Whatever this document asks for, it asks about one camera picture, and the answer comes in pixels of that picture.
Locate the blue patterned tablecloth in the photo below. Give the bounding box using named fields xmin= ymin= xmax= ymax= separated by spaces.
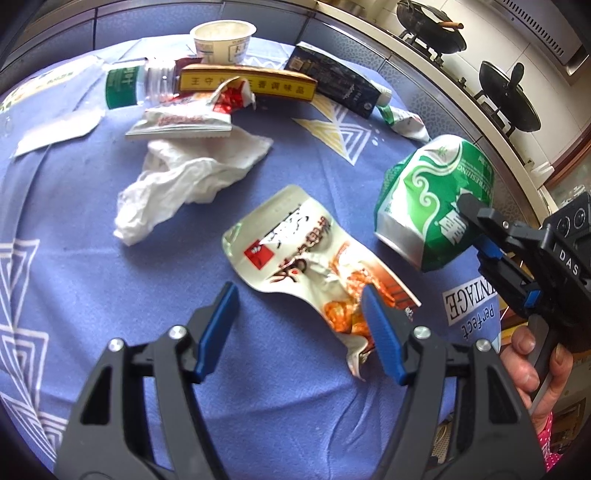
xmin=0 ymin=34 xmax=513 ymax=480

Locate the wooden glass door cabinet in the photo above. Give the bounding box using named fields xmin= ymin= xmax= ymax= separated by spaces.
xmin=538 ymin=134 xmax=591 ymax=217

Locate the flat white paper packet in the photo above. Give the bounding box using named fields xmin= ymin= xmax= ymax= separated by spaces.
xmin=10 ymin=108 xmax=105 ymax=158

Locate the red white torn wrapper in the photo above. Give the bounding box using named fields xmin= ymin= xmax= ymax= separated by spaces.
xmin=124 ymin=76 xmax=257 ymax=140

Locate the white kitchen countertop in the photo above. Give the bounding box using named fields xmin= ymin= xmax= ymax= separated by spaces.
xmin=314 ymin=0 xmax=557 ymax=197

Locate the white paper cup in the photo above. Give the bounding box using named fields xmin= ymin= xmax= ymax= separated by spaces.
xmin=189 ymin=21 xmax=257 ymax=65

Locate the black wok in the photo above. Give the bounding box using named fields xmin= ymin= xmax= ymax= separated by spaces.
xmin=396 ymin=0 xmax=467 ymax=52

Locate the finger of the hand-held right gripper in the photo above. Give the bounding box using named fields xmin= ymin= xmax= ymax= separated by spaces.
xmin=455 ymin=194 xmax=520 ymax=252
xmin=477 ymin=235 xmax=542 ymax=319

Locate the white orange snack packet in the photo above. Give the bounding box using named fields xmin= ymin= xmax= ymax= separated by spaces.
xmin=222 ymin=185 xmax=422 ymax=380

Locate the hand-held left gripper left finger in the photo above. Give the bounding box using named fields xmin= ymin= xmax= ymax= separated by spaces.
xmin=54 ymin=281 xmax=241 ymax=480

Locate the clear plastic bottle green label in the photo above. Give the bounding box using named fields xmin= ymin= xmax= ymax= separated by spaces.
xmin=0 ymin=56 xmax=181 ymax=121

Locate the dark printed carton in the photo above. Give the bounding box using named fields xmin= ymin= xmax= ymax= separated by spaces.
xmin=283 ymin=41 xmax=384 ymax=120

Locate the person's right forearm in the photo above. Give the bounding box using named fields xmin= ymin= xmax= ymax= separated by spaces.
xmin=531 ymin=411 xmax=565 ymax=472

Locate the person's right hand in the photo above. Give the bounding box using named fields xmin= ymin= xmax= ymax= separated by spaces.
xmin=501 ymin=325 xmax=574 ymax=428

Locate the range hood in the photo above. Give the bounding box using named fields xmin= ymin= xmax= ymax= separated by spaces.
xmin=489 ymin=0 xmax=583 ymax=75

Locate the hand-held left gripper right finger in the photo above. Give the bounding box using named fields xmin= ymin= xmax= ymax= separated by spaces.
xmin=361 ymin=282 xmax=548 ymax=480

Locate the black pan with lid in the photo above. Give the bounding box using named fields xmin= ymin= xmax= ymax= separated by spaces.
xmin=478 ymin=61 xmax=542 ymax=132

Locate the gas stove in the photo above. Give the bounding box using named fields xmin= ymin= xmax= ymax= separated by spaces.
xmin=397 ymin=28 xmax=536 ymax=162

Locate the crushed green can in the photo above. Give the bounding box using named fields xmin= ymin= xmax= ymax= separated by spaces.
xmin=373 ymin=135 xmax=497 ymax=273

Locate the yellow cardboard box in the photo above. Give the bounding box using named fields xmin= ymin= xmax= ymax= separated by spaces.
xmin=178 ymin=64 xmax=319 ymax=103

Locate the crumpled white tissue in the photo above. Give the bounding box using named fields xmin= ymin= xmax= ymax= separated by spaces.
xmin=113 ymin=127 xmax=274 ymax=246

